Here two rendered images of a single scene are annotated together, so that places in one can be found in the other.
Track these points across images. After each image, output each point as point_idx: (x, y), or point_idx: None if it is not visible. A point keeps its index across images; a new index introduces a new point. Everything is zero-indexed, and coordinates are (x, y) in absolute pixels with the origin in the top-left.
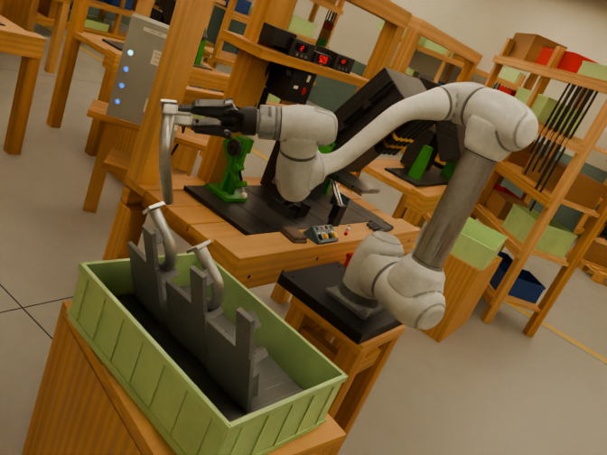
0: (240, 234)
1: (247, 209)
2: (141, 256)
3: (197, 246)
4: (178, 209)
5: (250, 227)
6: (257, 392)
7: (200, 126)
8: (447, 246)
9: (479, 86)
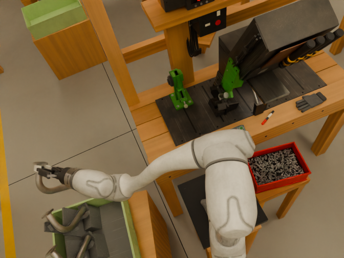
0: (172, 143)
1: (188, 115)
2: (62, 220)
3: (44, 256)
4: (142, 127)
5: (179, 137)
6: None
7: None
8: (227, 242)
9: (217, 156)
